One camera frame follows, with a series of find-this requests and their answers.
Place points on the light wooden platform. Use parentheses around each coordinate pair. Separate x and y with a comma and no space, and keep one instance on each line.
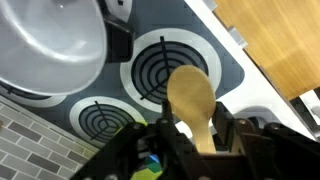
(280,43)

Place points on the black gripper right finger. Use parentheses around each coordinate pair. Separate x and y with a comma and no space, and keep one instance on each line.
(223,120)

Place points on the wooden spatula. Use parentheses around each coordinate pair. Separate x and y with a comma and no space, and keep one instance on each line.
(191,93)

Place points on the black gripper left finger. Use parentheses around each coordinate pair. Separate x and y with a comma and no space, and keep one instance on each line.
(166,113)

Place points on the black electric stovetop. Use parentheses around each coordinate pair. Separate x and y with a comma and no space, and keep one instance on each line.
(156,16)

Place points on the grey round stove knob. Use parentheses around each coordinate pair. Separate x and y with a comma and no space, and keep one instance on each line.
(238,37)
(209,2)

